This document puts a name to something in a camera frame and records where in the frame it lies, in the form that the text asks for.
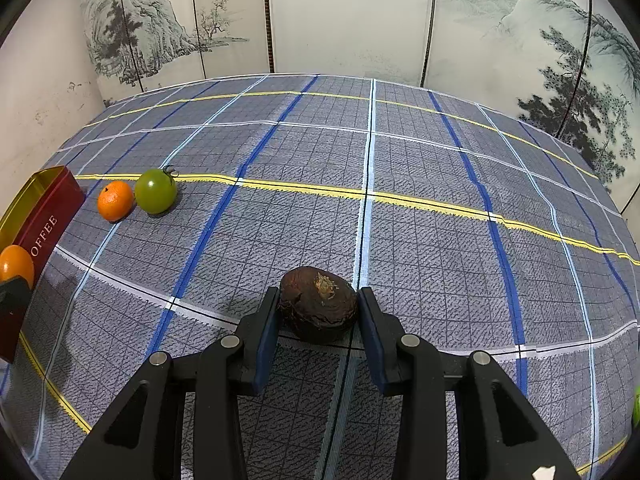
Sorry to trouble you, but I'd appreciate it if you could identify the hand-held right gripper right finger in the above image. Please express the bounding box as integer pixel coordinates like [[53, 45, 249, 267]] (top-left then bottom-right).
[[356, 286, 583, 480]]

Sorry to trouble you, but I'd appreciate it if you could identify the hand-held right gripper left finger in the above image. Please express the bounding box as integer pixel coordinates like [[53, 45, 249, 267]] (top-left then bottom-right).
[[59, 286, 281, 480]]

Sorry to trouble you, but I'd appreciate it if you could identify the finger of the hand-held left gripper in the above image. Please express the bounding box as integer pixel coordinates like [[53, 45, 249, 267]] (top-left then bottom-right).
[[0, 275, 30, 319]]

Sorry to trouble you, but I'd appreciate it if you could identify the orange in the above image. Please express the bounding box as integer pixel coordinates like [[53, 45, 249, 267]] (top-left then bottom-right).
[[0, 244, 36, 291]]

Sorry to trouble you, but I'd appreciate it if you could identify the dark brown round fruit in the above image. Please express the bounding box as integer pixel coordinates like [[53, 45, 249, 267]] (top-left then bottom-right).
[[277, 265, 360, 345]]

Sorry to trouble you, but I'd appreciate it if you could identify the red and gold tin box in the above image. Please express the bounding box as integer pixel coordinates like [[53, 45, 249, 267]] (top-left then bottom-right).
[[0, 165, 87, 364]]

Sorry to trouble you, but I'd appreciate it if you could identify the blue plaid tablecloth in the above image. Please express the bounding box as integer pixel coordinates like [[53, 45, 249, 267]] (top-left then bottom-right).
[[0, 73, 640, 480]]

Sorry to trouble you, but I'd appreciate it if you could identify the small orange mandarin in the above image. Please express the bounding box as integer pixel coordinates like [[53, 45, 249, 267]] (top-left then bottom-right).
[[97, 180, 136, 222]]

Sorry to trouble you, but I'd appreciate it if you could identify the ink landscape folding screen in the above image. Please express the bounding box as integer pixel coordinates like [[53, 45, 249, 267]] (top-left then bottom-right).
[[77, 0, 640, 211]]

